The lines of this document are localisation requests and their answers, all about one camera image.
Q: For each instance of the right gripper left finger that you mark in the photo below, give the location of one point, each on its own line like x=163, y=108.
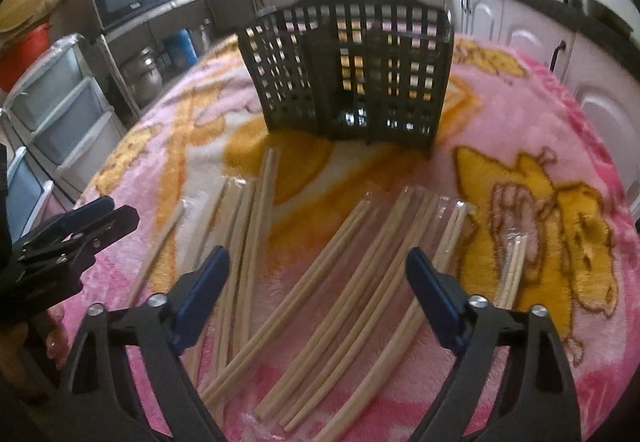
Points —
x=98, y=399

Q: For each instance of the black plastic utensil basket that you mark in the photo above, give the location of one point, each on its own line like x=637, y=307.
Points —
x=369, y=70

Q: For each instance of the white plastic drawer unit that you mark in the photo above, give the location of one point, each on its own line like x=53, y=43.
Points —
x=60, y=123

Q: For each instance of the chopstick pair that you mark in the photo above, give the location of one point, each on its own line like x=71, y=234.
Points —
x=149, y=262
x=340, y=336
x=219, y=388
x=406, y=331
x=233, y=324
x=219, y=234
x=512, y=270

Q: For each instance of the pink cartoon fleece blanket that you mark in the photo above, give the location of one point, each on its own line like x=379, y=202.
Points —
x=512, y=144

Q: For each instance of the left hand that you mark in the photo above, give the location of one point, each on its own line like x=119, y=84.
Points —
x=52, y=331

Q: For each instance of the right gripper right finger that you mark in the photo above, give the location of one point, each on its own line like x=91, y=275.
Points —
x=511, y=380

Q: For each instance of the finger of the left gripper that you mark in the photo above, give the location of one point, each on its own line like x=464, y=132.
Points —
x=58, y=227
x=40, y=260

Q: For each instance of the steel pot on shelf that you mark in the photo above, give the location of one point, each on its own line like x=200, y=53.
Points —
x=142, y=76

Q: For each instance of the red plastic bucket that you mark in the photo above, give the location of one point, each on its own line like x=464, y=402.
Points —
x=18, y=57

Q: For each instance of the blue canister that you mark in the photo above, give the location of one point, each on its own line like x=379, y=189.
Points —
x=180, y=50

